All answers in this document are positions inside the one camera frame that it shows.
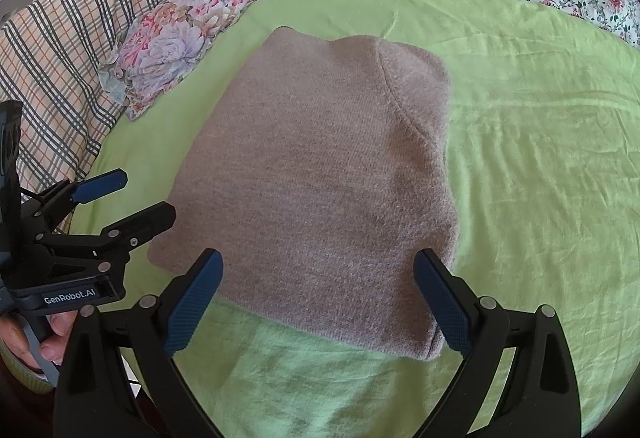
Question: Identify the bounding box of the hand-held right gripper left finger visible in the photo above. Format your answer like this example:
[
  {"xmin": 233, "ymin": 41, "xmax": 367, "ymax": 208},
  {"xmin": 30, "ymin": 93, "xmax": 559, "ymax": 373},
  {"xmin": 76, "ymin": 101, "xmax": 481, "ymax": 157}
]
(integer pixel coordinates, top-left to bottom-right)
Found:
[{"xmin": 52, "ymin": 248, "xmax": 224, "ymax": 438}]

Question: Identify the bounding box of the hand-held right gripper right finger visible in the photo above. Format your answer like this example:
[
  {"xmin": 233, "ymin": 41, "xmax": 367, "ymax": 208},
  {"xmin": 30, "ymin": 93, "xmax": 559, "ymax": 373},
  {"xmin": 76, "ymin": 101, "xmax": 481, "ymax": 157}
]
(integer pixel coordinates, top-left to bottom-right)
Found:
[{"xmin": 413, "ymin": 248, "xmax": 583, "ymax": 438}]

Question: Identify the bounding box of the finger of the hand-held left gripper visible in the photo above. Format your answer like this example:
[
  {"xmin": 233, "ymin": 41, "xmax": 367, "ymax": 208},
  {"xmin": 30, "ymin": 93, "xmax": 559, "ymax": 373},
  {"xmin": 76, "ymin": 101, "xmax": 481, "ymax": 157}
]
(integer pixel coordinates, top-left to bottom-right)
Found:
[
  {"xmin": 35, "ymin": 201, "xmax": 177, "ymax": 274},
  {"xmin": 22, "ymin": 169, "xmax": 128, "ymax": 232}
]

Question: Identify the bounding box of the beige knit sweater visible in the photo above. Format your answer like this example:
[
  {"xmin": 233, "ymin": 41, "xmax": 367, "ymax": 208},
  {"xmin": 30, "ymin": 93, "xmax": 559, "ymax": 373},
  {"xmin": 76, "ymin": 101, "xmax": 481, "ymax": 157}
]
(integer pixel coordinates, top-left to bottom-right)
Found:
[{"xmin": 148, "ymin": 25, "xmax": 459, "ymax": 362}]

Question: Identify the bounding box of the person's left hand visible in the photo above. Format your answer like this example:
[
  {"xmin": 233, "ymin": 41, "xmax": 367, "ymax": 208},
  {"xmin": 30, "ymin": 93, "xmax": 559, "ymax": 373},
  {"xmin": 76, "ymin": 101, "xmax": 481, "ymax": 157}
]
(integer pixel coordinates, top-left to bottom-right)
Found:
[{"xmin": 0, "ymin": 310, "xmax": 76, "ymax": 374}]

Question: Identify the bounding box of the plaid pillow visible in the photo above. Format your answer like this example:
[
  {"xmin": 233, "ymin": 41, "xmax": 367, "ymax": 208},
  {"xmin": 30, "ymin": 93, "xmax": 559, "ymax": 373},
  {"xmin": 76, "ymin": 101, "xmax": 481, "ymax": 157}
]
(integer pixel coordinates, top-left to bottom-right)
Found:
[{"xmin": 0, "ymin": 0, "xmax": 201, "ymax": 199}]

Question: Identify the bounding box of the large-flower print pillow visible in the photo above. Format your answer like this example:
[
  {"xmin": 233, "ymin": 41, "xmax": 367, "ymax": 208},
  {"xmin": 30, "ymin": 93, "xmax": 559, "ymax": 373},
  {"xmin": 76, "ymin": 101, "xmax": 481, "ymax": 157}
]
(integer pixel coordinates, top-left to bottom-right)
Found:
[{"xmin": 97, "ymin": 0, "xmax": 261, "ymax": 121}]

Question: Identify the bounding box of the light green bed sheet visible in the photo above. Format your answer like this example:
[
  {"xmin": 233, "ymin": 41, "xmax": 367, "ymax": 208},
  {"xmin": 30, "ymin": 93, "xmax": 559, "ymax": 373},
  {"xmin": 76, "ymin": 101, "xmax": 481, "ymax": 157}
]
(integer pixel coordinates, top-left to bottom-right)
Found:
[{"xmin": 10, "ymin": 0, "xmax": 640, "ymax": 438}]

